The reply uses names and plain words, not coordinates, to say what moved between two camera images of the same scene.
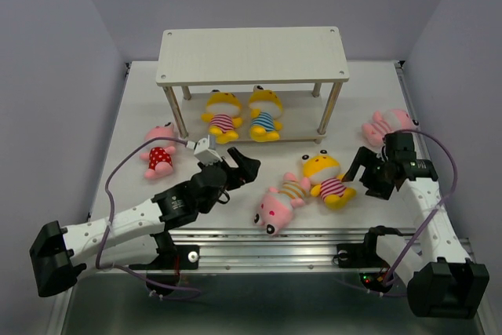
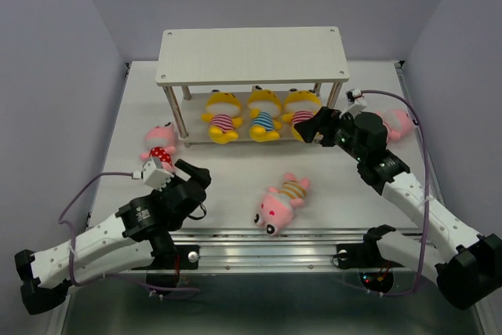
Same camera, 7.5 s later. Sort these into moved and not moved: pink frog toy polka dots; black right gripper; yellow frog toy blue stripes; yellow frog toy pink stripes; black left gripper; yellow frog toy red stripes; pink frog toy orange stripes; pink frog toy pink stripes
Moved: black left gripper; yellow frog toy red stripes; black right gripper
Not moved: pink frog toy polka dots; yellow frog toy pink stripes; yellow frog toy blue stripes; pink frog toy pink stripes; pink frog toy orange stripes
